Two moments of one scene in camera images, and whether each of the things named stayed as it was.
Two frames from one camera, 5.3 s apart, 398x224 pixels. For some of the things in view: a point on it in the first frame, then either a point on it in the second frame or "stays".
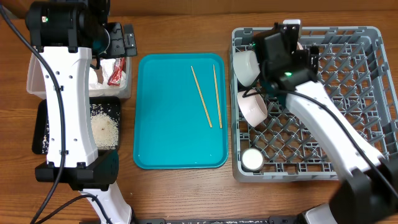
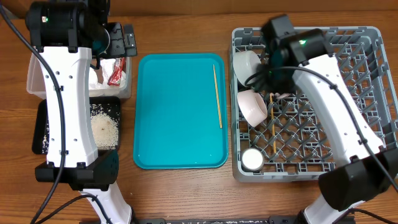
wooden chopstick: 201,98 → 274,144
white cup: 252,159 stays
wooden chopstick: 217,97 stays
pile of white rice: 104,127 stays
